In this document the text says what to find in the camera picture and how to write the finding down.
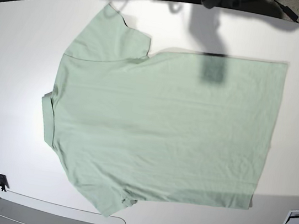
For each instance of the light green T-shirt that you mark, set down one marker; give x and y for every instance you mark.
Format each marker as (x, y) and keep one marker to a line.
(173, 127)

